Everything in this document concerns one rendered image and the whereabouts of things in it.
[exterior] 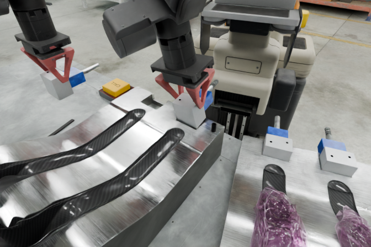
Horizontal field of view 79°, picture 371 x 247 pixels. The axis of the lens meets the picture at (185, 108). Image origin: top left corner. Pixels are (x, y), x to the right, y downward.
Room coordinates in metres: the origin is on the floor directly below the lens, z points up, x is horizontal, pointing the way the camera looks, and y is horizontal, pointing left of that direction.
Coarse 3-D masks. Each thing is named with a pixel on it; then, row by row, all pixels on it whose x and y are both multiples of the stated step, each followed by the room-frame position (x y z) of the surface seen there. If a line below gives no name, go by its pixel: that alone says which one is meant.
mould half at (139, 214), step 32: (128, 96) 0.45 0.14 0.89; (96, 128) 0.34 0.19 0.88; (160, 128) 0.34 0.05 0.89; (192, 128) 0.34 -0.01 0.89; (224, 128) 0.34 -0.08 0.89; (0, 160) 0.22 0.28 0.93; (96, 160) 0.26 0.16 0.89; (128, 160) 0.26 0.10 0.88; (192, 160) 0.26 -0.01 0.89; (32, 192) 0.17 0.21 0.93; (64, 192) 0.17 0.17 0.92; (128, 192) 0.19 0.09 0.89; (160, 192) 0.20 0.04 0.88; (96, 224) 0.13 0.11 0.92; (128, 224) 0.14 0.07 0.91; (160, 224) 0.18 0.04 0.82
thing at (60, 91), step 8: (96, 64) 0.53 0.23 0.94; (48, 72) 0.45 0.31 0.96; (72, 72) 0.47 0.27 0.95; (80, 72) 0.47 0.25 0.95; (48, 80) 0.42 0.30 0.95; (56, 80) 0.42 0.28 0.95; (72, 80) 0.45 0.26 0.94; (80, 80) 0.46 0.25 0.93; (48, 88) 0.43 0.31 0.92; (56, 88) 0.42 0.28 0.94; (64, 88) 0.43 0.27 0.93; (56, 96) 0.42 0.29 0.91; (64, 96) 0.42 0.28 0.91
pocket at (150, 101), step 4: (148, 96) 0.45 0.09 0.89; (152, 96) 0.46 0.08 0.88; (144, 100) 0.44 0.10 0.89; (148, 100) 0.45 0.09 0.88; (152, 100) 0.46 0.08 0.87; (156, 100) 0.45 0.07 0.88; (148, 104) 0.45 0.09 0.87; (152, 104) 0.45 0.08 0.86; (156, 104) 0.45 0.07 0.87; (160, 104) 0.44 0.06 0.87; (164, 104) 0.44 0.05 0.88; (152, 108) 0.44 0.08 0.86; (156, 108) 0.44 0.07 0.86
